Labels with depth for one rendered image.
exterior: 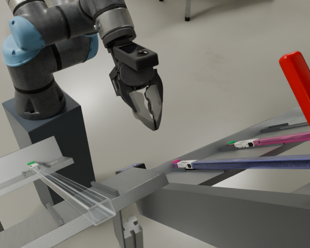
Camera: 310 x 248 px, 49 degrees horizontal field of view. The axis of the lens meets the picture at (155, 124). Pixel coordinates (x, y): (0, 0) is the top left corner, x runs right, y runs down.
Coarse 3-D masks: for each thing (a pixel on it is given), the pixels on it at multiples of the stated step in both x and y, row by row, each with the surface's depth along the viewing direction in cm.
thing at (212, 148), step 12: (300, 108) 77; (276, 120) 74; (288, 120) 75; (240, 132) 71; (252, 132) 72; (216, 144) 69; (180, 156) 66; (192, 156) 67; (204, 156) 68; (156, 168) 64; (168, 168) 65
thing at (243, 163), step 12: (264, 156) 41; (276, 156) 38; (288, 156) 36; (300, 156) 34; (204, 168) 54; (216, 168) 50; (228, 168) 47; (240, 168) 44; (252, 168) 42; (264, 168) 39; (276, 168) 38; (288, 168) 36; (300, 168) 34
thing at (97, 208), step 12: (36, 168) 53; (48, 180) 36; (60, 180) 33; (60, 192) 29; (72, 192) 25; (84, 192) 23; (96, 192) 22; (72, 204) 25; (84, 204) 20; (96, 204) 19; (108, 204) 20; (84, 216) 22; (96, 216) 19; (108, 216) 20
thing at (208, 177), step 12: (300, 120) 71; (264, 132) 72; (276, 132) 66; (288, 132) 61; (276, 144) 53; (288, 144) 51; (216, 156) 64; (228, 156) 59; (240, 156) 55; (252, 156) 51; (180, 168) 61; (168, 180) 58; (180, 180) 54; (192, 180) 50; (204, 180) 47; (216, 180) 47
